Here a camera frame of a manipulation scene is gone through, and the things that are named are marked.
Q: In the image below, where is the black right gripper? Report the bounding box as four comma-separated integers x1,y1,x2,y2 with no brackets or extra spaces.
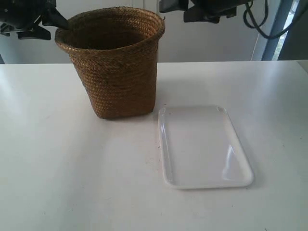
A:
158,0,250,24

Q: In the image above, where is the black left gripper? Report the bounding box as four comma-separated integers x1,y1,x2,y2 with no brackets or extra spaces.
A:
0,0,69,40

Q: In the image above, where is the white rectangular plastic tray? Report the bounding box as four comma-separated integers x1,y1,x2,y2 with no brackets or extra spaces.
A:
158,105,254,190

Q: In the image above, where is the brown woven wicker basket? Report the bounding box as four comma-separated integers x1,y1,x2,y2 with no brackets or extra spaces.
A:
55,6,165,119

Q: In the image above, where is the window frame with glass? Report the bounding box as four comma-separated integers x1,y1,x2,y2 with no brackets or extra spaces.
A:
261,0,308,61

